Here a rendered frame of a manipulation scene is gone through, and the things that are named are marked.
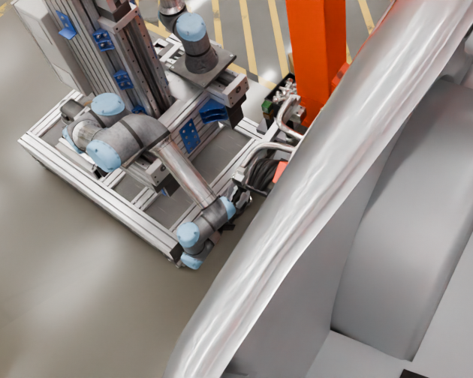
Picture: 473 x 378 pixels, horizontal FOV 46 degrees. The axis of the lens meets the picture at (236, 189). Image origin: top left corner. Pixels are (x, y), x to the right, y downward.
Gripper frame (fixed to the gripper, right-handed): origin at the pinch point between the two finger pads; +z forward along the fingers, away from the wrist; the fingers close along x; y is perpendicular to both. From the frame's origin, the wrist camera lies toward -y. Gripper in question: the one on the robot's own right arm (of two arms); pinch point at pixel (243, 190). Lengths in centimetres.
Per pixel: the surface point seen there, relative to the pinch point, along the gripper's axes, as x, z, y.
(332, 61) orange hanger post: -6, 60, 13
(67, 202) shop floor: 129, -17, -83
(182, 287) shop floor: 37, -26, -83
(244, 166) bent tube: -3.7, 0.5, 18.0
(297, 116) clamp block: -6.5, 31.5, 11.4
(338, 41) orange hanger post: -6, 65, 19
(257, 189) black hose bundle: -11.5, -4.1, 14.9
